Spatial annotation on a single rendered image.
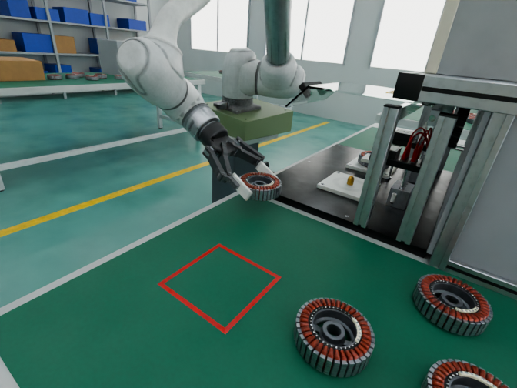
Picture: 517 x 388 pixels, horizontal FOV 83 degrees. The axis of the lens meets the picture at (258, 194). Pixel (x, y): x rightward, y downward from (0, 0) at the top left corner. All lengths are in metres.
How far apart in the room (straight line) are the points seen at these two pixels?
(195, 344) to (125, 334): 0.10
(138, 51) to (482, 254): 0.79
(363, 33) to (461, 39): 5.17
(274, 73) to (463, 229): 0.97
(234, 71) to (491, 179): 1.11
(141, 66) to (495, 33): 0.67
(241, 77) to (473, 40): 0.96
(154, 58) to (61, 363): 0.54
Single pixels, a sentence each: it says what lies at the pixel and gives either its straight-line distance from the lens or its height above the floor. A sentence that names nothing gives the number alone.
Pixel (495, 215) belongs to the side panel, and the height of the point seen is 0.89.
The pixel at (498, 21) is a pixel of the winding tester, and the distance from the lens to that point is 0.75.
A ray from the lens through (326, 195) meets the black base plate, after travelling 0.87.
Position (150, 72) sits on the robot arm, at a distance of 0.69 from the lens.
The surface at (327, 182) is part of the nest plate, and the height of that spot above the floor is 0.78.
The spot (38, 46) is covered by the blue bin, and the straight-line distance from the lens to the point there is 6.70.
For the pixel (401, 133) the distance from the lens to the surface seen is 1.09.
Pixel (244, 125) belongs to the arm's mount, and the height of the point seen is 0.82.
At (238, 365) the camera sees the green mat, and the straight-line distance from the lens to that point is 0.46.
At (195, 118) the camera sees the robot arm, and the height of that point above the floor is 0.96.
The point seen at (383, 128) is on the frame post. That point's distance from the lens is 0.67.
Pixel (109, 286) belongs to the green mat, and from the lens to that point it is 0.59.
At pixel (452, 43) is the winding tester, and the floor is 1.17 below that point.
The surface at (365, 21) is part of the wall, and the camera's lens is 5.90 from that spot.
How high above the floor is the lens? 1.14
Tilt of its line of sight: 26 degrees down
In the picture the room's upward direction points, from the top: 5 degrees clockwise
